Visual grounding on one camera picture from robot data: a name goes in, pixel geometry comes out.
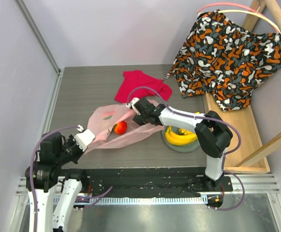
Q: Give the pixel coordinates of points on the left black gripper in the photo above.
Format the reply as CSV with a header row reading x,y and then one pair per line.
x,y
80,152

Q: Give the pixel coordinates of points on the pink plastic bag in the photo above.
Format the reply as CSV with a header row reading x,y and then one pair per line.
x,y
102,121

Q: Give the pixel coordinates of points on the small yellow banana bunch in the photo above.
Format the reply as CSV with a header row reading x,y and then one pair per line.
x,y
183,131

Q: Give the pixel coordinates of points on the large yellow banana bunch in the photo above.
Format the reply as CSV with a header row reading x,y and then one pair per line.
x,y
178,140

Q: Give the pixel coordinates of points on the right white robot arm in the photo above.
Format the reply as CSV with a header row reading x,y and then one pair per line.
x,y
212,134

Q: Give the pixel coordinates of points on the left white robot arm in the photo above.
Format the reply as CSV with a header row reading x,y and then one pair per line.
x,y
54,151

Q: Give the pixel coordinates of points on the red fake apple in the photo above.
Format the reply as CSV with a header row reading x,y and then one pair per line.
x,y
120,128

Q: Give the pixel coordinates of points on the red cloth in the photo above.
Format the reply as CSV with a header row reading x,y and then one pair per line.
x,y
135,79

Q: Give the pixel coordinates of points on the grey-green plate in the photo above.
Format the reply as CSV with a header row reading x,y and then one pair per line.
x,y
182,149

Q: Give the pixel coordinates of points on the patterned orange black fabric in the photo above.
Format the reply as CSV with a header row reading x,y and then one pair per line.
x,y
224,59

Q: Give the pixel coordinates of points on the pink hoop tube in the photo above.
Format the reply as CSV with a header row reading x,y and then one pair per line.
x,y
228,4

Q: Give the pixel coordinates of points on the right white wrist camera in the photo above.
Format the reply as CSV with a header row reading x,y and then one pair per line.
x,y
133,105

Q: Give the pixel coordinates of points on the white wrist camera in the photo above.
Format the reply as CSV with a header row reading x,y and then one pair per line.
x,y
133,105
84,137

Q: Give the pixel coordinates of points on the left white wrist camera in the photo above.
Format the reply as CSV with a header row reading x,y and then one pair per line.
x,y
84,137

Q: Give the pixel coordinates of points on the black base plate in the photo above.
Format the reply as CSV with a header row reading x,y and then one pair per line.
x,y
171,182

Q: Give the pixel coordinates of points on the wooden tray frame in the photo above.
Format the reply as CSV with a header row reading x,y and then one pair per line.
x,y
251,156

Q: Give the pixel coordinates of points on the aluminium rail frame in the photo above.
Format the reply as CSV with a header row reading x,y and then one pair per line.
x,y
79,33

